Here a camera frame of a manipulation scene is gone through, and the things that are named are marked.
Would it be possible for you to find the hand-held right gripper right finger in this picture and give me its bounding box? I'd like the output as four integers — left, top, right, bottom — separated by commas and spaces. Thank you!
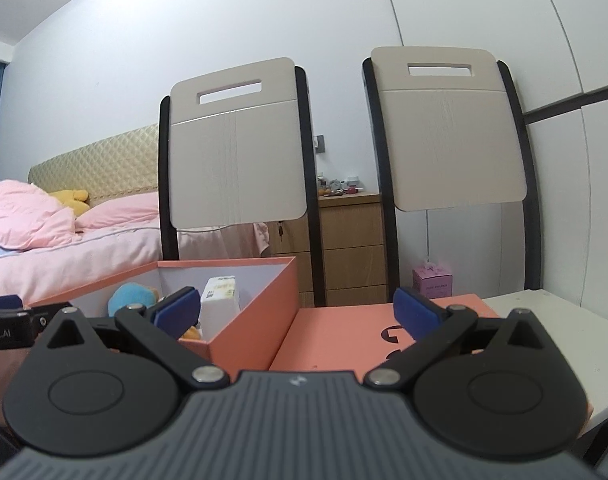
362, 287, 565, 392

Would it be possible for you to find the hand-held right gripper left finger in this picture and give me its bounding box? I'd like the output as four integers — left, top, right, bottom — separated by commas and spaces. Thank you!
34, 287, 231, 392

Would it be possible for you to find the white desktop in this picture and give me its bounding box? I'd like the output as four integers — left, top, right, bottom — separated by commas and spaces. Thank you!
481, 290, 608, 443

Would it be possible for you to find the small pink box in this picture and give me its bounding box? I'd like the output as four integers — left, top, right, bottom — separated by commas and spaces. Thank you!
411, 260, 454, 299

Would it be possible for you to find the white carton with yellow label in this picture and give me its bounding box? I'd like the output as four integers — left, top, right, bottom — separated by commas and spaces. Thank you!
199, 276, 241, 341

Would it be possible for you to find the blue plush toy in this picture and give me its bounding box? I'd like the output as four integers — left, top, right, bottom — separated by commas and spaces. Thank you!
106, 282, 161, 317

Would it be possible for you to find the orange box lid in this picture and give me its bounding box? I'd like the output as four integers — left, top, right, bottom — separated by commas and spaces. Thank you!
269, 294, 593, 423

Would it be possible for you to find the open orange cardboard box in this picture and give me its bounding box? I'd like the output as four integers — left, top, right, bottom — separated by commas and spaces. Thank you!
21, 256, 300, 373

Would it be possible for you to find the pink duvet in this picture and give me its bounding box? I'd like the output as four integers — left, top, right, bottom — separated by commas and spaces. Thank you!
0, 181, 92, 252

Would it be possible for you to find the pink bed sheet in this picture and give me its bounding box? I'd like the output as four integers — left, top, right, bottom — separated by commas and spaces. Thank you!
0, 220, 271, 311

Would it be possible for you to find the wooden nightstand with drawers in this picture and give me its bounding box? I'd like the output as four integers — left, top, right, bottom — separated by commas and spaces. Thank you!
269, 191, 390, 308

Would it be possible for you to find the pink pillow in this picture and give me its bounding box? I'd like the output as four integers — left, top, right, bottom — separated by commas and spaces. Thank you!
74, 192, 161, 233

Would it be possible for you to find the yellow plush toy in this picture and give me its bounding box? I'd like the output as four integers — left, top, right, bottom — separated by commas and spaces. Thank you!
49, 189, 91, 219

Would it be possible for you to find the clutter of small toiletries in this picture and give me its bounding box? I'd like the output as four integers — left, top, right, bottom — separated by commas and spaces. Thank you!
316, 172, 368, 197

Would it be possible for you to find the beige quilted bed headboard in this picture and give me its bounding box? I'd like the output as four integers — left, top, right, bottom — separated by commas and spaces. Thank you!
28, 122, 161, 206

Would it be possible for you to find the beige chair with black frame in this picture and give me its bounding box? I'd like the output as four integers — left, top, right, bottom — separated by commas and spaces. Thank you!
159, 56, 328, 308
362, 46, 543, 307

